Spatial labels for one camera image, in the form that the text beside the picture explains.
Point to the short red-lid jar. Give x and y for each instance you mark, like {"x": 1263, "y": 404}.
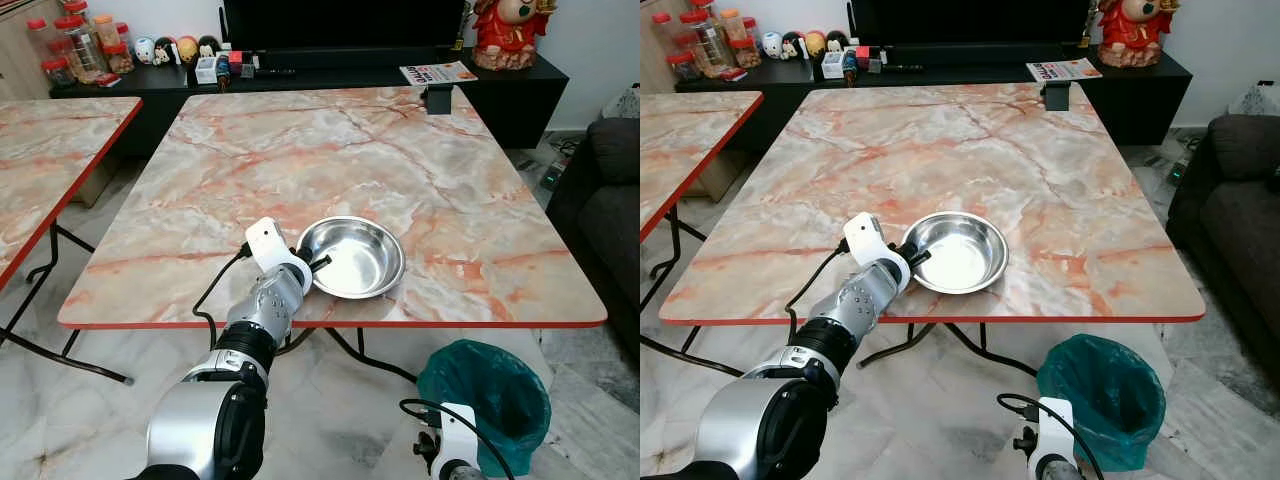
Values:
{"x": 683, "y": 66}
{"x": 58, "y": 73}

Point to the dark grey sofa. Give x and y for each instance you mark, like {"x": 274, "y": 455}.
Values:
{"x": 600, "y": 220}
{"x": 1235, "y": 230}

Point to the light wooden cabinet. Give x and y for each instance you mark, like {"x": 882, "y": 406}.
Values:
{"x": 18, "y": 55}
{"x": 650, "y": 60}

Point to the printed magazine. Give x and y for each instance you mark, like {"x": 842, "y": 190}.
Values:
{"x": 1063, "y": 69}
{"x": 438, "y": 73}

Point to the red fortune god figurine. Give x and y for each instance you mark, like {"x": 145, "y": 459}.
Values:
{"x": 510, "y": 35}
{"x": 1138, "y": 32}

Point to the yellow round figurine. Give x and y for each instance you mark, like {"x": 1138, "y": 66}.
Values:
{"x": 814, "y": 44}
{"x": 187, "y": 49}

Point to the tall red-lid snack jar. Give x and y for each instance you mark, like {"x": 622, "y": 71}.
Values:
{"x": 82, "y": 50}
{"x": 708, "y": 42}

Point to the black flat television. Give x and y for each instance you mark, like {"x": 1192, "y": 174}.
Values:
{"x": 340, "y": 22}
{"x": 970, "y": 20}

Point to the black remote control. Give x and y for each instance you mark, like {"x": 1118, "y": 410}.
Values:
{"x": 275, "y": 72}
{"x": 903, "y": 68}

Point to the black television console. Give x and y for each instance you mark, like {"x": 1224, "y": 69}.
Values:
{"x": 510, "y": 100}
{"x": 1140, "y": 95}

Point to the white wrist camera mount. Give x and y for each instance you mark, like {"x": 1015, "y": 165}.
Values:
{"x": 458, "y": 435}
{"x": 866, "y": 238}
{"x": 1053, "y": 430}
{"x": 266, "y": 242}

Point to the black round figurine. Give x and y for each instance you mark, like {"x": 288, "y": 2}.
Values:
{"x": 209, "y": 46}
{"x": 836, "y": 42}

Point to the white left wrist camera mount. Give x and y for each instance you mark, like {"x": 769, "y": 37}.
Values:
{"x": 866, "y": 238}
{"x": 266, "y": 242}

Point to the slim red-lid jar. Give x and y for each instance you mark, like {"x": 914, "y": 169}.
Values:
{"x": 662, "y": 30}
{"x": 38, "y": 38}

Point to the flat red box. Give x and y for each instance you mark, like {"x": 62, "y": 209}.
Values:
{"x": 734, "y": 74}
{"x": 108, "y": 79}

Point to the round stainless steel bowl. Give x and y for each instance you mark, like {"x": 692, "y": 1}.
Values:
{"x": 958, "y": 255}
{"x": 352, "y": 260}

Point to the small white box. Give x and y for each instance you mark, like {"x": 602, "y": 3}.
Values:
{"x": 207, "y": 72}
{"x": 834, "y": 67}

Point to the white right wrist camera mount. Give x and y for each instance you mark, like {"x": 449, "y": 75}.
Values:
{"x": 458, "y": 435}
{"x": 1053, "y": 430}

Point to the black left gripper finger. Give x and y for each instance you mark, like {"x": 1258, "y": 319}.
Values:
{"x": 922, "y": 257}
{"x": 322, "y": 263}

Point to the floor power strip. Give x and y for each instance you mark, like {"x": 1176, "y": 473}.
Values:
{"x": 1180, "y": 172}
{"x": 552, "y": 178}

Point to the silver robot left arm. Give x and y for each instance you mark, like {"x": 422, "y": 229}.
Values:
{"x": 205, "y": 425}
{"x": 760, "y": 420}

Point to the white blue round figurine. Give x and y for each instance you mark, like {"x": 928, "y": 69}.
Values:
{"x": 771, "y": 45}
{"x": 145, "y": 50}

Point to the small black box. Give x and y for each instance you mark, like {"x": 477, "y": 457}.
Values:
{"x": 1056, "y": 95}
{"x": 439, "y": 99}

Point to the green trash bag bin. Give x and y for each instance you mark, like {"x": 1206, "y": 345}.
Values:
{"x": 1105, "y": 395}
{"x": 490, "y": 400}

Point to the white patterned bag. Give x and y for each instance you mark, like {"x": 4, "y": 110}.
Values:
{"x": 1255, "y": 100}
{"x": 622, "y": 103}

